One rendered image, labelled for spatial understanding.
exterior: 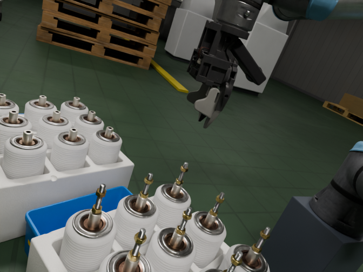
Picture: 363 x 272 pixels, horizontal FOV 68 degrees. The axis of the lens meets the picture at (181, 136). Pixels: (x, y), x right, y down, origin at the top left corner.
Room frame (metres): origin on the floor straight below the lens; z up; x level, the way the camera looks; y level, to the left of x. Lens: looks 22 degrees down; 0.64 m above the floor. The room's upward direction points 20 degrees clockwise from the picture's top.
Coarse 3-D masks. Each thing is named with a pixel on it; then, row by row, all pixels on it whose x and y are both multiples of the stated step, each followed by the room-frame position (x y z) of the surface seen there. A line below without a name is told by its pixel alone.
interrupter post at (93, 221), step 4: (92, 212) 0.39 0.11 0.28; (100, 212) 0.40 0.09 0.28; (92, 216) 0.39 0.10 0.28; (96, 216) 0.39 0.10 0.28; (100, 216) 0.40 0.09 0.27; (88, 220) 0.39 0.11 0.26; (92, 220) 0.39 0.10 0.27; (96, 220) 0.39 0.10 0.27; (88, 224) 0.39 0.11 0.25; (92, 224) 0.39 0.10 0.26; (96, 224) 0.39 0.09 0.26
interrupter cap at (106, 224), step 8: (80, 216) 0.40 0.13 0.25; (88, 216) 0.41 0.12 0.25; (104, 216) 0.42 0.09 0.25; (72, 224) 0.38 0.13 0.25; (80, 224) 0.39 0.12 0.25; (104, 224) 0.41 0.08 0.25; (112, 224) 0.41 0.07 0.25; (80, 232) 0.37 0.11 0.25; (88, 232) 0.37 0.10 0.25; (96, 232) 0.38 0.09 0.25; (104, 232) 0.39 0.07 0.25
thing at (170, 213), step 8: (160, 192) 0.58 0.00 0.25; (152, 200) 0.59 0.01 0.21; (160, 200) 0.55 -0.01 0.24; (168, 200) 0.55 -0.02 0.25; (160, 208) 0.55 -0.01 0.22; (168, 208) 0.54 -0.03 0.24; (176, 208) 0.55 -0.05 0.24; (184, 208) 0.56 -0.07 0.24; (160, 216) 0.55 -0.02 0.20; (168, 216) 0.54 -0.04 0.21; (176, 216) 0.55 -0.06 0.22; (160, 224) 0.55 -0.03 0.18; (168, 224) 0.55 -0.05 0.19; (176, 224) 0.55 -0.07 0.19
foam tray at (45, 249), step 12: (60, 228) 0.43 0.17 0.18; (156, 228) 0.53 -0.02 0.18; (36, 240) 0.38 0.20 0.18; (48, 240) 0.39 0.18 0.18; (60, 240) 0.41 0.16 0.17; (36, 252) 0.36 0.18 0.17; (48, 252) 0.37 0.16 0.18; (144, 252) 0.45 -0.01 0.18; (36, 264) 0.36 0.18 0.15; (48, 264) 0.34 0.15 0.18; (60, 264) 0.35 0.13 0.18; (192, 264) 0.46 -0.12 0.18; (216, 264) 0.48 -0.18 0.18
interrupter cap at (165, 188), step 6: (162, 186) 0.60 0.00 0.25; (168, 186) 0.61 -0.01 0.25; (162, 192) 0.57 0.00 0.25; (168, 192) 0.59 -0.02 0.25; (180, 192) 0.60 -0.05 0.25; (186, 192) 0.61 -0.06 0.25; (168, 198) 0.56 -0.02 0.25; (174, 198) 0.57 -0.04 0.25; (180, 198) 0.58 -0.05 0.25; (186, 198) 0.59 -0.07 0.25
